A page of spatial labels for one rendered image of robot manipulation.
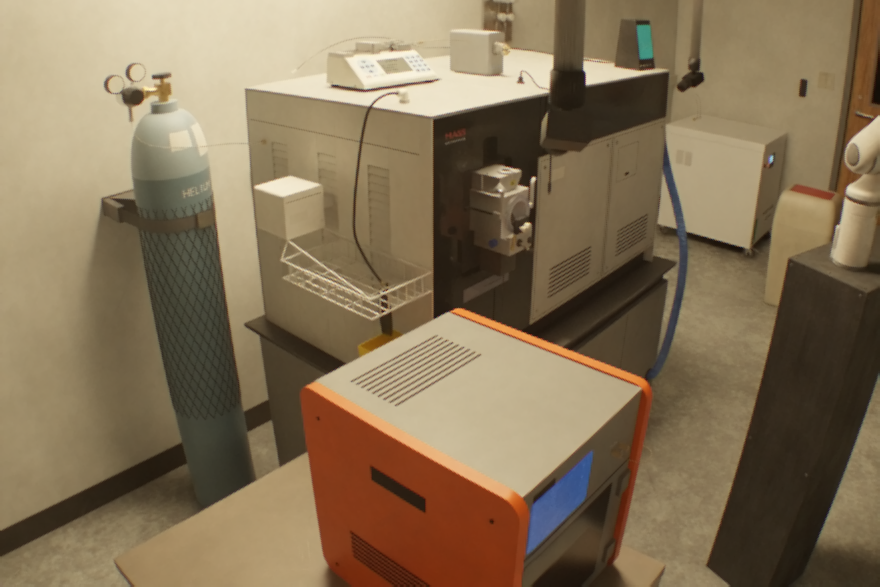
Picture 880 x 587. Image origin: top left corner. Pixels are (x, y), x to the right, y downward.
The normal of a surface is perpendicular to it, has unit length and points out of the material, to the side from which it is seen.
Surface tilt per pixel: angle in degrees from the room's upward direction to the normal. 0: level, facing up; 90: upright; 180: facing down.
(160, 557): 0
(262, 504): 0
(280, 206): 90
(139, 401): 90
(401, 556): 90
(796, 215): 84
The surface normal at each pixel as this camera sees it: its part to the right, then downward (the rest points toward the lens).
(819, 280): -0.87, 0.19
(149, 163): -0.09, 0.26
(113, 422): 0.75, 0.26
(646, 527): 0.00, -0.92
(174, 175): 0.48, 0.32
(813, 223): -0.66, 0.20
